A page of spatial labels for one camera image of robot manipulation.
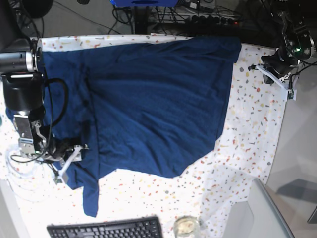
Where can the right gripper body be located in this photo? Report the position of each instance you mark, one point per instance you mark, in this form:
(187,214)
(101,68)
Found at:
(58,150)

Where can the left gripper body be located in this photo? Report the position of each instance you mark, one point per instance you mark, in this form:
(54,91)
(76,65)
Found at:
(279,64)

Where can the dark blue t-shirt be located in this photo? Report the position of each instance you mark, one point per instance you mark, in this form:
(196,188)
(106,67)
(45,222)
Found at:
(150,108)

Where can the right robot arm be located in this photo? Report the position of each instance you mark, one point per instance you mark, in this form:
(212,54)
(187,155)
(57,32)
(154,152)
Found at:
(24,80)

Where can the terrazzo pattern table cloth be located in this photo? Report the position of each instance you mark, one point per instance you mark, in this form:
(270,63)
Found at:
(216,189)

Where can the black computer keyboard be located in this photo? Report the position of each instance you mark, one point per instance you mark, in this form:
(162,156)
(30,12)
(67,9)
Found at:
(148,227)

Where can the clear glass jar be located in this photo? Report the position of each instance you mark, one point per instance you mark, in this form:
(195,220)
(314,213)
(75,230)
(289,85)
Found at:
(187,227)

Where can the blue box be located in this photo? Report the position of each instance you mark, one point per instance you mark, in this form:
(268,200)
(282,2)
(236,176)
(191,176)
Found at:
(144,3)

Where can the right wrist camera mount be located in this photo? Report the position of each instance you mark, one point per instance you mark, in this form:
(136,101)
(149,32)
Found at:
(67,163)

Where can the black wire rack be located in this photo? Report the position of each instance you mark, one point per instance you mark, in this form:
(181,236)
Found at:
(184,15)

